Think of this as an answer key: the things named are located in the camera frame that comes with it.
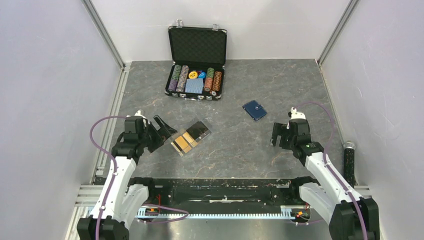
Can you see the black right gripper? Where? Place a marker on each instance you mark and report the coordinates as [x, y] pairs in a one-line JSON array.
[[279, 129]]

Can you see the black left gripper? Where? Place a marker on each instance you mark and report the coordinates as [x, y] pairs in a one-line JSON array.
[[163, 133]]

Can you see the blue leather card holder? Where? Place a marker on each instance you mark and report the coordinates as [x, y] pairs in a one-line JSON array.
[[255, 110]]

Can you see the clear acrylic card box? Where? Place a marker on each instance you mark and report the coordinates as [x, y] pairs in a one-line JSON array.
[[184, 130]]

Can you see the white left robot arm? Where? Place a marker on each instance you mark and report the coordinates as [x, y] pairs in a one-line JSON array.
[[118, 203]]

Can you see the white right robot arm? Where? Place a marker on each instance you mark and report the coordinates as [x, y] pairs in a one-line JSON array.
[[349, 215]]

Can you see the gold VIP card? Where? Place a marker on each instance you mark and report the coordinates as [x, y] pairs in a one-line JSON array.
[[184, 143]]

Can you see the black VIP card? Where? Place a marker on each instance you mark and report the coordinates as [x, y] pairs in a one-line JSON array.
[[198, 131]]

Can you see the blue playing card deck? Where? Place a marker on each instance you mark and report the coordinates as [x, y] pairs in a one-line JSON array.
[[194, 86]]

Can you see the yellow dealer button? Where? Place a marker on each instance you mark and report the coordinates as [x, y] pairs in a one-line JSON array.
[[193, 75]]

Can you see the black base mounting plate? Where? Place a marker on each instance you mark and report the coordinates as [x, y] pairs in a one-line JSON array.
[[228, 196]]

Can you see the black poker chip case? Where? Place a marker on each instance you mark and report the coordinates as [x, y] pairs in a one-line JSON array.
[[199, 49]]

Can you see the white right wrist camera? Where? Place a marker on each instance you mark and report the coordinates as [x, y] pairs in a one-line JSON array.
[[294, 114]]

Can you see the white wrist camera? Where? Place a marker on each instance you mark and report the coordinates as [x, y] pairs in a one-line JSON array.
[[294, 114], [140, 114]]

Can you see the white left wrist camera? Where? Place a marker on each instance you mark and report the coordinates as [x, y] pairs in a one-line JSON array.
[[140, 114]]

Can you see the black cylindrical handle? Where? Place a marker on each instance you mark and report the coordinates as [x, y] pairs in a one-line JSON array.
[[349, 162]]

